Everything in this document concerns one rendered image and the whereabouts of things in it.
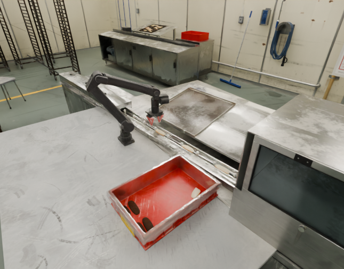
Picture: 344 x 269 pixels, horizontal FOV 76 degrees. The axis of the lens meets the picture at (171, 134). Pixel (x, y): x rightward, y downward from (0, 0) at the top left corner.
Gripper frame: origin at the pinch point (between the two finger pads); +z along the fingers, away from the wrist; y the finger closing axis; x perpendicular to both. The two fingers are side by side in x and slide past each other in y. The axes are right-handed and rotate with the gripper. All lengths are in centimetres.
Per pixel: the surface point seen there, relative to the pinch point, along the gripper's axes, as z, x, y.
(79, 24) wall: 10, 699, 253
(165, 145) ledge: 6.0, -20.4, -8.2
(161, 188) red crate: 10, -46, -34
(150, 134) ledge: 5.6, -2.8, -7.5
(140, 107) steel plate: 9.6, 44.9, 19.3
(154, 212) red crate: 10, -55, -47
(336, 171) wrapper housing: -38, -109, -23
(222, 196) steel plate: 9, -72, -14
